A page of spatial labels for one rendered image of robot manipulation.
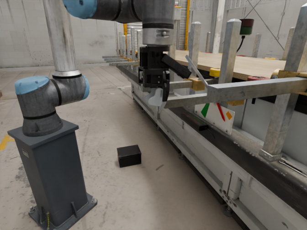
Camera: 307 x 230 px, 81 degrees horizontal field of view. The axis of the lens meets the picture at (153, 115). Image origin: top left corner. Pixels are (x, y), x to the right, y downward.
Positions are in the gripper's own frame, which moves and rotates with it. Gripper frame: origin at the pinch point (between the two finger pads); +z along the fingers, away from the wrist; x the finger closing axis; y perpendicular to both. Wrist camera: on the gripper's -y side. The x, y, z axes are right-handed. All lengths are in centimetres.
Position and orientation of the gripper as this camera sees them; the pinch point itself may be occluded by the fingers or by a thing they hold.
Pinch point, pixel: (161, 108)
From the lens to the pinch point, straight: 61.9
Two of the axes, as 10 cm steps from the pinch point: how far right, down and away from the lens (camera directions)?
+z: -0.2, 9.3, 3.7
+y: -9.4, 1.1, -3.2
